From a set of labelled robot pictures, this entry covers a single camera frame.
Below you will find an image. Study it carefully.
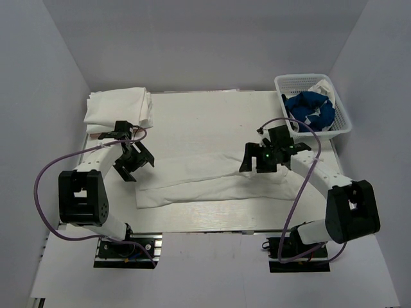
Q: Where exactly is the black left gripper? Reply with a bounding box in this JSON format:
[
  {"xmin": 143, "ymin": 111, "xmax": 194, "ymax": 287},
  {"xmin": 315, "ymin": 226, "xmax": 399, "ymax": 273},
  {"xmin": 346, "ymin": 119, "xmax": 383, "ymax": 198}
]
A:
[{"xmin": 113, "ymin": 140, "xmax": 154, "ymax": 182}]

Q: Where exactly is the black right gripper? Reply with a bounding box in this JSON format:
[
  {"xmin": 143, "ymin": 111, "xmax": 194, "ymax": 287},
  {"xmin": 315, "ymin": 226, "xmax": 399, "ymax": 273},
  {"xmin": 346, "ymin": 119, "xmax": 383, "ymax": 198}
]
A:
[{"xmin": 240, "ymin": 142, "xmax": 279, "ymax": 173}]

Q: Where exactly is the white t-shirt black print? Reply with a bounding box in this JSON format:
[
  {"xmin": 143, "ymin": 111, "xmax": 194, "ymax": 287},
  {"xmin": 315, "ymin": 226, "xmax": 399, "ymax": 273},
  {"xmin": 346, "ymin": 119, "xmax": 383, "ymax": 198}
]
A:
[{"xmin": 134, "ymin": 152, "xmax": 302, "ymax": 209}]

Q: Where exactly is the blue Mickey Mouse t-shirt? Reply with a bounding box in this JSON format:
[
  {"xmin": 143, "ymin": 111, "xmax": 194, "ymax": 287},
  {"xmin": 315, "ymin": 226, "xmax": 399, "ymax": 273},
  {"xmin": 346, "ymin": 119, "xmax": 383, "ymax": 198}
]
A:
[{"xmin": 284, "ymin": 91, "xmax": 336, "ymax": 132}]

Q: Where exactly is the white t-shirt green trim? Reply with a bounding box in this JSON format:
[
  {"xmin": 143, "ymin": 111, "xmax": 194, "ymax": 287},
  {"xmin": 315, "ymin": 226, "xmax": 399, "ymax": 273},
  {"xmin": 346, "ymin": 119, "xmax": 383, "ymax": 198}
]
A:
[{"xmin": 307, "ymin": 79, "xmax": 336, "ymax": 107}]

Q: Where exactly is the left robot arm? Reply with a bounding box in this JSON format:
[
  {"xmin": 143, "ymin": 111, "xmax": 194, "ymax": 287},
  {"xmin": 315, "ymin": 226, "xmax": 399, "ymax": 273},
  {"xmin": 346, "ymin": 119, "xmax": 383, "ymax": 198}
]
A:
[{"xmin": 58, "ymin": 121, "xmax": 155, "ymax": 256}]

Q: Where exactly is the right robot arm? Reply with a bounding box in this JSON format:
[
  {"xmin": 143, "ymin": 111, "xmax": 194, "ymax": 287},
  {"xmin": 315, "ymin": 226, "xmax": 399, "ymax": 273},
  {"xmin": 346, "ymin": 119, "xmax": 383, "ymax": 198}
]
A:
[{"xmin": 239, "ymin": 126, "xmax": 381, "ymax": 256}]

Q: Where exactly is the folded white t-shirt stack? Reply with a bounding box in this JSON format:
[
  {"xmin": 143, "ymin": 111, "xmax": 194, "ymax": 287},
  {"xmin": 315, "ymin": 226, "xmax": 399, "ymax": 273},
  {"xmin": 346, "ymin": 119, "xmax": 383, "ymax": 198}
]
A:
[{"xmin": 83, "ymin": 87, "xmax": 153, "ymax": 135}]

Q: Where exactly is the folded pink t-shirt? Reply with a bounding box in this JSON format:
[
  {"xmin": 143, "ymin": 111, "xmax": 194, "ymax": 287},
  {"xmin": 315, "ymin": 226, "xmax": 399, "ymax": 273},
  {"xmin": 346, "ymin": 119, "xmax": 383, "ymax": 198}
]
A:
[{"xmin": 89, "ymin": 132, "xmax": 103, "ymax": 139}]

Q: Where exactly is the white plastic laundry basket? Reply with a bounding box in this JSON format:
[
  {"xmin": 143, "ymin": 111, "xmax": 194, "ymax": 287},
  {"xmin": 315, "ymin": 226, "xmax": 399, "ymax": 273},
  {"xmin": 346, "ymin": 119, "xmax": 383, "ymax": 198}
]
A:
[{"xmin": 274, "ymin": 73, "xmax": 352, "ymax": 139}]

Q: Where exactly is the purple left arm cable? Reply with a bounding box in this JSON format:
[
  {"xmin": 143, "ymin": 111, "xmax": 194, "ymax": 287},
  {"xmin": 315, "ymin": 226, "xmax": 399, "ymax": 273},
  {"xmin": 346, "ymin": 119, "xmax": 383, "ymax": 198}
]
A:
[{"xmin": 34, "ymin": 126, "xmax": 158, "ymax": 269}]

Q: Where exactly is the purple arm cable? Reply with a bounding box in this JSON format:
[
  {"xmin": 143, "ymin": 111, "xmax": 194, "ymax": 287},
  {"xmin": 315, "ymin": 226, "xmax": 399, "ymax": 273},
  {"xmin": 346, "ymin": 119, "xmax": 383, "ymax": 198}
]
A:
[
  {"xmin": 34, "ymin": 126, "xmax": 158, "ymax": 269},
  {"xmin": 256, "ymin": 117, "xmax": 348, "ymax": 264}
]

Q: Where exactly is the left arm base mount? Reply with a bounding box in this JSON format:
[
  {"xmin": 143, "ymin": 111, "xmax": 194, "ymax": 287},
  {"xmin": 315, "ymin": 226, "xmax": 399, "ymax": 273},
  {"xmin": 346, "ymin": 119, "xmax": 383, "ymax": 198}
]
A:
[{"xmin": 94, "ymin": 234, "xmax": 162, "ymax": 270}]

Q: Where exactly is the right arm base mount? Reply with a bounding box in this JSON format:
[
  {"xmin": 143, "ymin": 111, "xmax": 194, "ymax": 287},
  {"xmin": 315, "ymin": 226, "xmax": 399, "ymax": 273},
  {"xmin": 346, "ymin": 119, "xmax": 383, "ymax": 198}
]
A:
[{"xmin": 261, "ymin": 237, "xmax": 330, "ymax": 273}]

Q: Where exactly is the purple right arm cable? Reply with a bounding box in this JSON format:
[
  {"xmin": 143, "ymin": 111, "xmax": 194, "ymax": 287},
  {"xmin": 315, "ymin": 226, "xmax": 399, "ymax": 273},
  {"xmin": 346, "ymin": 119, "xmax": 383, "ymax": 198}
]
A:
[{"xmin": 256, "ymin": 117, "xmax": 348, "ymax": 264}]

